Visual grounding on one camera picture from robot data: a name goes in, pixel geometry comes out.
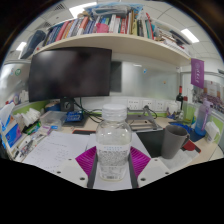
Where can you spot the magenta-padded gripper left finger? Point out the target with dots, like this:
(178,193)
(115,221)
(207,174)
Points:
(71,170)

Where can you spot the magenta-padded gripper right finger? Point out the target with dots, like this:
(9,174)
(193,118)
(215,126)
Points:
(153,170)

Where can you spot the clear plastic water bottle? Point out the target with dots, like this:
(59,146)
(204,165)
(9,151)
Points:
(113,146)

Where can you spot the handwritten white paper sheet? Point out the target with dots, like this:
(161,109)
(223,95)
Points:
(56,150)

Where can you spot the white folded paper towel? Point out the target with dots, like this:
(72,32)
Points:
(178,163)

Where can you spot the black desk mat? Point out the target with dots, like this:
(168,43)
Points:
(150,143)

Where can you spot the plain white paper sheet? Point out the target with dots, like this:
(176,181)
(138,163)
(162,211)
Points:
(139,141)

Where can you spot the grey ceramic mug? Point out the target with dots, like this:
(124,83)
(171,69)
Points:
(173,143)

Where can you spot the flat round red coaster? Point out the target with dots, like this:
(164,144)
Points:
(192,146)

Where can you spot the grey metal laptop stand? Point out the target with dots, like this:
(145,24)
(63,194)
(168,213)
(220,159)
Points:
(143,121)

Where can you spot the blue electronic device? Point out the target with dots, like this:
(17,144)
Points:
(74,116)

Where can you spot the clear plastic box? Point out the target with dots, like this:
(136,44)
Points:
(53,118)

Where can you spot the white round jar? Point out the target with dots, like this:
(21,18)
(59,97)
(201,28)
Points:
(172,108)

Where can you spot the white crumpled tissue pile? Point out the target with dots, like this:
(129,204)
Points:
(30,117)

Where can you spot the white tissue pack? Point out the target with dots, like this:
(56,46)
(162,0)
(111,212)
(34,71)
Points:
(212,131)

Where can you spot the blue tissue box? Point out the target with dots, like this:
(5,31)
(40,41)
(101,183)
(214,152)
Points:
(11,133)

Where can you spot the dark wine bottle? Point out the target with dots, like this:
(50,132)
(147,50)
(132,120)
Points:
(179,98)

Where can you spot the group photo poster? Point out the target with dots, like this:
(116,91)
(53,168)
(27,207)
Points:
(215,96)

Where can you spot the black computer monitor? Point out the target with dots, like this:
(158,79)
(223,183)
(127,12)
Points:
(70,73)

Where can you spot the purple pennant flag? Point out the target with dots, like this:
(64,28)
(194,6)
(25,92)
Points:
(197,73)

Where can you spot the ceiling lights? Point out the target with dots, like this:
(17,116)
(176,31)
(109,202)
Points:
(80,8)

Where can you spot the white wall outlet row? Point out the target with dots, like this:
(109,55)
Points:
(146,104)

